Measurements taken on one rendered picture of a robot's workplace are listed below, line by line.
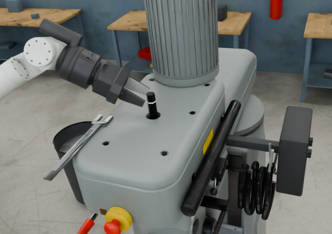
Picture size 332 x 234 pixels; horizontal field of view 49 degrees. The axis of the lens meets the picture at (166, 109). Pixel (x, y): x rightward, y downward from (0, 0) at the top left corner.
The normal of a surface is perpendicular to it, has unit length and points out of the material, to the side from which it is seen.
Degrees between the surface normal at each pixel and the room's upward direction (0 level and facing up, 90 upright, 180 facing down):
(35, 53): 71
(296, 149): 90
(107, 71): 30
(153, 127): 0
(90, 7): 90
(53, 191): 0
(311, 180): 0
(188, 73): 90
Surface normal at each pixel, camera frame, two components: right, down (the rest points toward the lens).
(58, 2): -0.37, 0.51
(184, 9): 0.06, 0.51
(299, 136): -0.10, -0.85
